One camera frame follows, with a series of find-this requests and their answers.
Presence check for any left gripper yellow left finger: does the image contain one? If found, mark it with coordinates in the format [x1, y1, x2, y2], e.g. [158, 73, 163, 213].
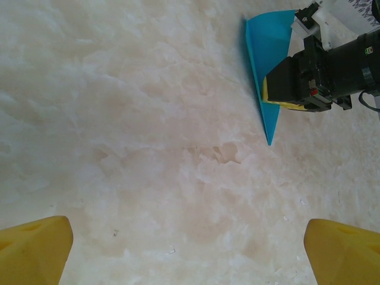
[0, 216, 74, 285]

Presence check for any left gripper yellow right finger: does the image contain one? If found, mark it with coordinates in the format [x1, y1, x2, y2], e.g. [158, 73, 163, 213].
[304, 218, 380, 285]

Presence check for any blue paper sheet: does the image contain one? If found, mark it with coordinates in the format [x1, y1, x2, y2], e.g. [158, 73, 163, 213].
[245, 9, 297, 147]

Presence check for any right gripper thin black cable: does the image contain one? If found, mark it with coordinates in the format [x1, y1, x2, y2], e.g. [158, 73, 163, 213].
[358, 90, 380, 113]

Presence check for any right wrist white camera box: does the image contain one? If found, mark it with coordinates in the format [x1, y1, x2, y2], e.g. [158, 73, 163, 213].
[290, 0, 359, 51]

